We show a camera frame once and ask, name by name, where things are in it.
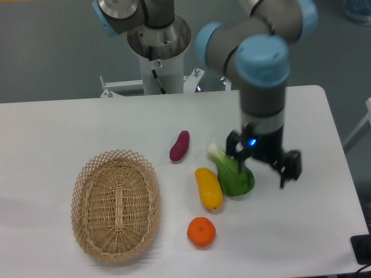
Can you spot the black device at table edge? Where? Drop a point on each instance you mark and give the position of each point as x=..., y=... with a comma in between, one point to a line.
x=361, y=248

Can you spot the white frame at right edge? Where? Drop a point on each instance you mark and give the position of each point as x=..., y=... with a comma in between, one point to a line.
x=358, y=131

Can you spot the green bok choy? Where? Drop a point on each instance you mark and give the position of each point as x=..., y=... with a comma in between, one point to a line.
x=233, y=182

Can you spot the purple sweet potato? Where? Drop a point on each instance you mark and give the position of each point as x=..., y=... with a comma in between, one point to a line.
x=180, y=147

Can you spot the oval wicker basket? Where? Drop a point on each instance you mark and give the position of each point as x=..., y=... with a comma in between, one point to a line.
x=116, y=206

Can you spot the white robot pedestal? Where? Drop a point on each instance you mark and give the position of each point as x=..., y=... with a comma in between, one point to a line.
x=160, y=53

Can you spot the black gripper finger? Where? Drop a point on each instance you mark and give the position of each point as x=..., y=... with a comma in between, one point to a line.
x=288, y=165
x=236, y=150

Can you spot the orange fruit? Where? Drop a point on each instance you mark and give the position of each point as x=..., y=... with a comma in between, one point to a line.
x=201, y=232

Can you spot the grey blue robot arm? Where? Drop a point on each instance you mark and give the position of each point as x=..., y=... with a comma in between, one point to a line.
x=253, y=55

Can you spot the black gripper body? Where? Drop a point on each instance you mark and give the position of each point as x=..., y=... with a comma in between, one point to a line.
x=266, y=148

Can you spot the yellow mango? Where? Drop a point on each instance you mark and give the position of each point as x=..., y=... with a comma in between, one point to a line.
x=209, y=188

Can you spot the blue object top right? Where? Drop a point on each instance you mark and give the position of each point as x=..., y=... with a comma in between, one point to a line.
x=357, y=11

